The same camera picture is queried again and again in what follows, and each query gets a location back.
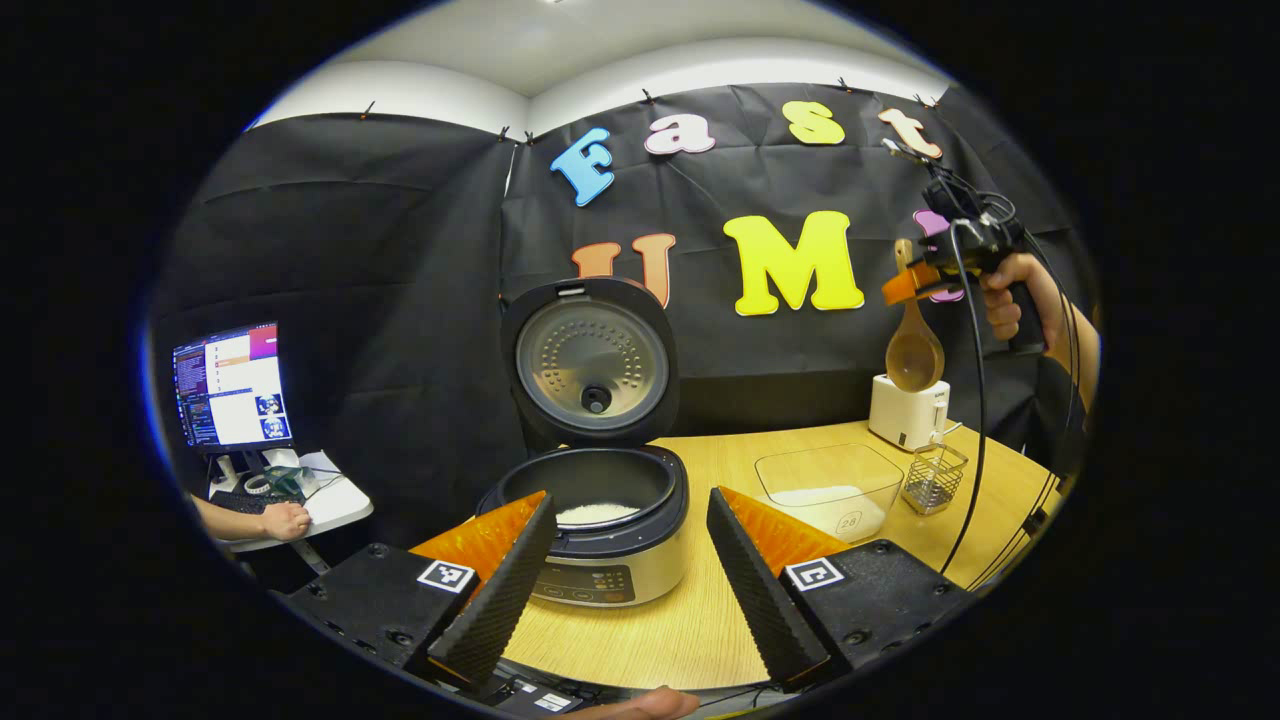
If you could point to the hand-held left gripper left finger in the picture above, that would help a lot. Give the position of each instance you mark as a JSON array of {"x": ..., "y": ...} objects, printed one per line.
[{"x": 500, "y": 600}]

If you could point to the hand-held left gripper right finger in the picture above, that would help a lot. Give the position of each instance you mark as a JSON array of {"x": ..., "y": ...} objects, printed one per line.
[{"x": 760, "y": 600}]

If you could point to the computer monitor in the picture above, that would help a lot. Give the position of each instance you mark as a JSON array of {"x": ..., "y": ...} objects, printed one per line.
[{"x": 235, "y": 385}]

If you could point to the white side table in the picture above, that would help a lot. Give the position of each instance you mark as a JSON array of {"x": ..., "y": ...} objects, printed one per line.
[{"x": 335, "y": 505}]

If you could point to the white toaster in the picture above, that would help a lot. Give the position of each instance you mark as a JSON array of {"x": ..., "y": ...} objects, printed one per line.
[{"x": 900, "y": 420}]

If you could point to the white rice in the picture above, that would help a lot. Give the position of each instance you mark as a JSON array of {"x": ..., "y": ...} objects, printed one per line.
[{"x": 598, "y": 513}]

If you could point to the wooden spoon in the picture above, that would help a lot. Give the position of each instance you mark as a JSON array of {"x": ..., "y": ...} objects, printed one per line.
[{"x": 914, "y": 355}]

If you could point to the clear plastic container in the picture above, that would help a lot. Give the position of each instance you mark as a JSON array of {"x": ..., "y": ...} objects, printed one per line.
[{"x": 830, "y": 470}]

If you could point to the black backdrop cloth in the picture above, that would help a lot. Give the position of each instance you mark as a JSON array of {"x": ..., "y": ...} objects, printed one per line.
[{"x": 400, "y": 300}]

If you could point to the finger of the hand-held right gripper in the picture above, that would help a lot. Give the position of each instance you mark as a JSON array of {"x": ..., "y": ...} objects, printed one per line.
[{"x": 915, "y": 283}]

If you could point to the black and silver rice cooker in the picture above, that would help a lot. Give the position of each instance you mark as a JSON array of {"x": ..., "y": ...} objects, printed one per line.
[{"x": 600, "y": 560}]

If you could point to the black keyboard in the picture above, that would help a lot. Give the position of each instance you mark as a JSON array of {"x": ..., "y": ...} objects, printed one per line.
[{"x": 235, "y": 500}]

